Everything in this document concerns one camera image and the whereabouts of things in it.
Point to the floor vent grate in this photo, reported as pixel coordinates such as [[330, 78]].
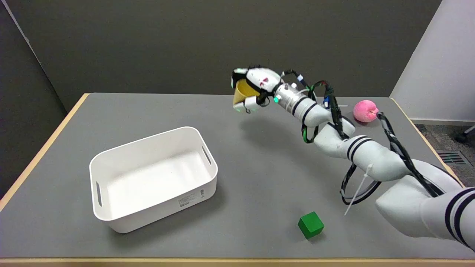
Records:
[[451, 157]]

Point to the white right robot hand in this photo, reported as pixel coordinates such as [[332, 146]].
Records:
[[259, 79]]

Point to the green cube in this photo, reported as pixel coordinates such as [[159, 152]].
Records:
[[310, 224]]

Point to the white plastic box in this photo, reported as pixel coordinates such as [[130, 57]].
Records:
[[152, 178]]

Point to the pink peach toy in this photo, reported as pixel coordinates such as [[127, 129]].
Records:
[[365, 110]]

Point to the yellow cup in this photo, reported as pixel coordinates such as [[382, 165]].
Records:
[[242, 92]]

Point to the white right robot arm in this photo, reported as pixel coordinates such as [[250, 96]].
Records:
[[371, 155]]

